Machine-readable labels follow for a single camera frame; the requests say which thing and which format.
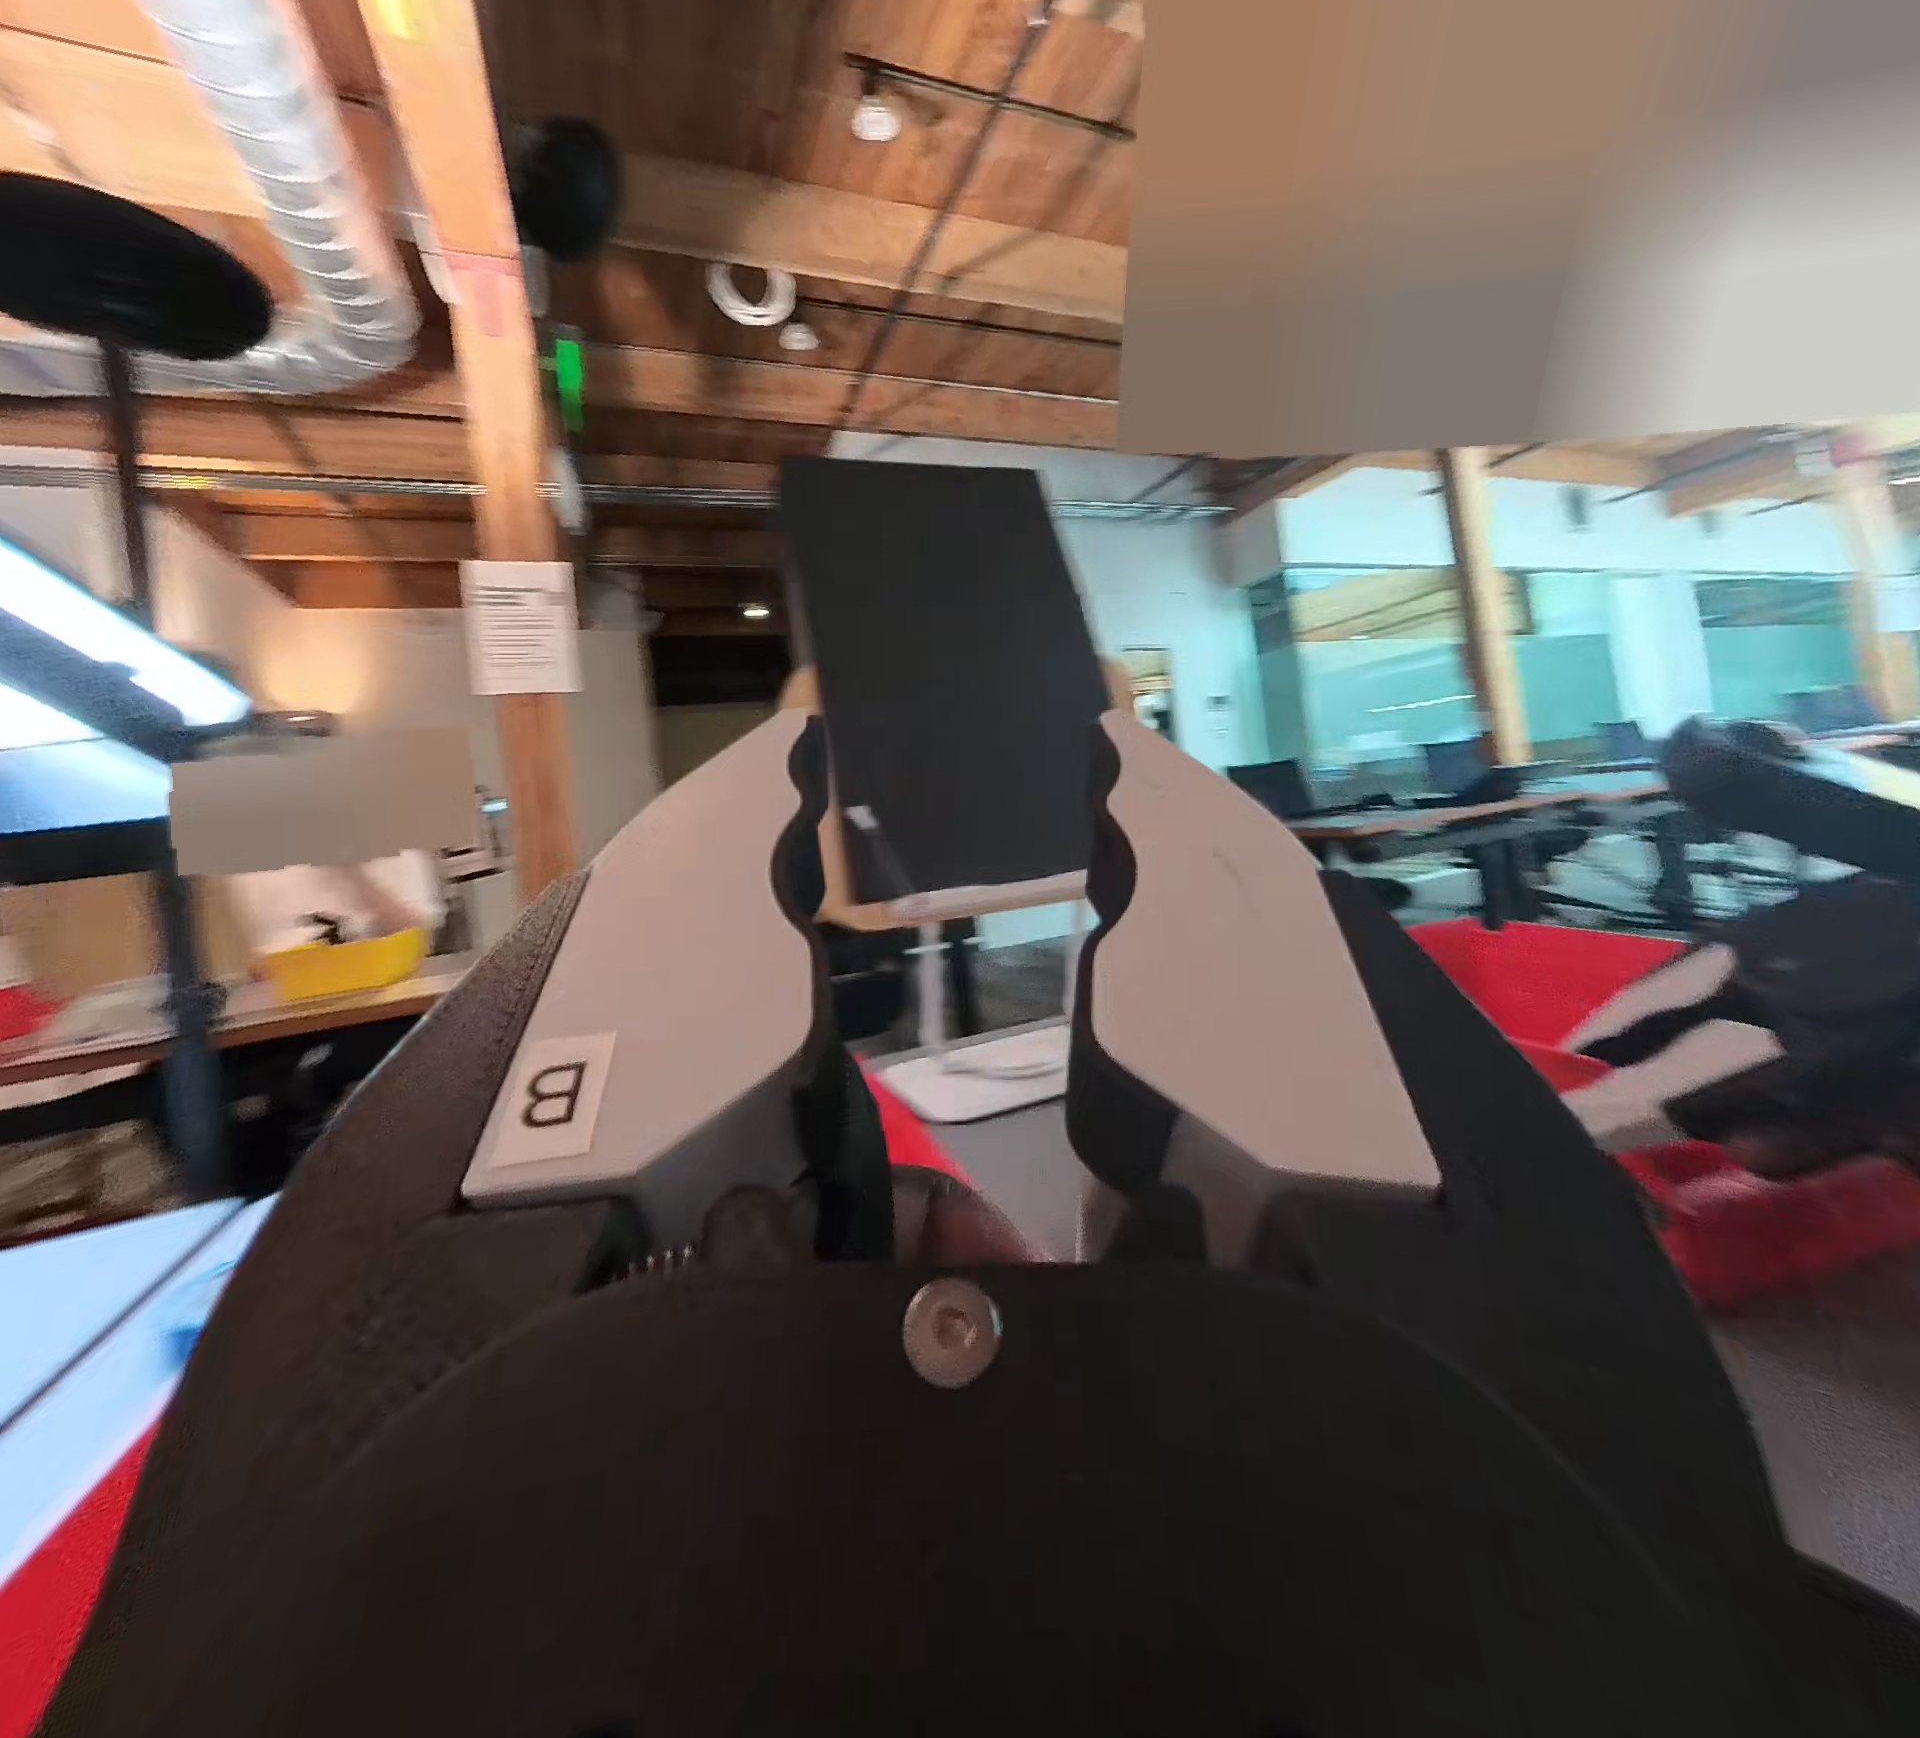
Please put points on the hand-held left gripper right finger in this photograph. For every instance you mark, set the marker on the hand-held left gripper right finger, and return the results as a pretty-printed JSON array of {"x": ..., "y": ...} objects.
[{"x": 1245, "y": 971}]

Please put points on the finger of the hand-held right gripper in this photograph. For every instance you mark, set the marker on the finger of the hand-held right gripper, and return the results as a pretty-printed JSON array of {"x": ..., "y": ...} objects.
[
  {"x": 1689, "y": 1086},
  {"x": 1659, "y": 996}
]

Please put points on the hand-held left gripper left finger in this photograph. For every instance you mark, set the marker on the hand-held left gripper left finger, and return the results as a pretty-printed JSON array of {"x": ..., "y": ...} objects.
[{"x": 660, "y": 957}]

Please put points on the large red plastic bin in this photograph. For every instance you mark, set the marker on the large red plastic bin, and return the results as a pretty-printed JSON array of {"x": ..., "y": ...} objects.
[{"x": 1516, "y": 979}]

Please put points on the black phone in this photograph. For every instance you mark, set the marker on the black phone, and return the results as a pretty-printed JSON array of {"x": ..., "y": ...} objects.
[{"x": 945, "y": 672}]

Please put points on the wooden office desk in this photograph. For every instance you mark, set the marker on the wooden office desk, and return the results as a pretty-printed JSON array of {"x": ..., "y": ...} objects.
[{"x": 1478, "y": 817}]

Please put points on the white flat pad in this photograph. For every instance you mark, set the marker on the white flat pad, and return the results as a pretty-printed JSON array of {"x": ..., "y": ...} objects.
[{"x": 981, "y": 1072}]

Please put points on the yellow plastic bin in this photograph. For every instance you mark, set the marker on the yellow plastic bin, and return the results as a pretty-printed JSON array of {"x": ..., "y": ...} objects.
[{"x": 346, "y": 960}]

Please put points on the white paper notice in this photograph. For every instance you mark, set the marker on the white paper notice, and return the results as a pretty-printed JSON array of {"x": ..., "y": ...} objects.
[{"x": 524, "y": 626}]

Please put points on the wooden workbench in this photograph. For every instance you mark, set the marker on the wooden workbench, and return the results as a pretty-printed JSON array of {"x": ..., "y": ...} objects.
[{"x": 239, "y": 1010}]

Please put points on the green exit sign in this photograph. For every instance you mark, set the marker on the green exit sign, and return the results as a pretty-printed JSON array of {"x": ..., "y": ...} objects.
[{"x": 567, "y": 381}]

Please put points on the bright light panel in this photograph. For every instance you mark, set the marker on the bright light panel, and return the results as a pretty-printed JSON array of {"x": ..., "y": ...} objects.
[{"x": 105, "y": 650}]

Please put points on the black round speaker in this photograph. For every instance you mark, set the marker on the black round speaker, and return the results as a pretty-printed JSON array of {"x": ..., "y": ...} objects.
[{"x": 567, "y": 190}]

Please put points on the black disc lamp stand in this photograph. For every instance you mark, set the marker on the black disc lamp stand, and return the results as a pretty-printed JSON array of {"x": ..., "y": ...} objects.
[{"x": 111, "y": 267}]

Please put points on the black track light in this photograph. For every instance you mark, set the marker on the black track light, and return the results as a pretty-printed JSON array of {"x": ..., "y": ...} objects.
[{"x": 960, "y": 95}]

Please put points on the wooden support post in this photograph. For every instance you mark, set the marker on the wooden support post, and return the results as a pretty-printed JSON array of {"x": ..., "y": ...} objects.
[{"x": 481, "y": 389}]

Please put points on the silver ventilation duct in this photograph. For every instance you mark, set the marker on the silver ventilation duct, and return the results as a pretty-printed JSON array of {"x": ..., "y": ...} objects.
[{"x": 264, "y": 133}]

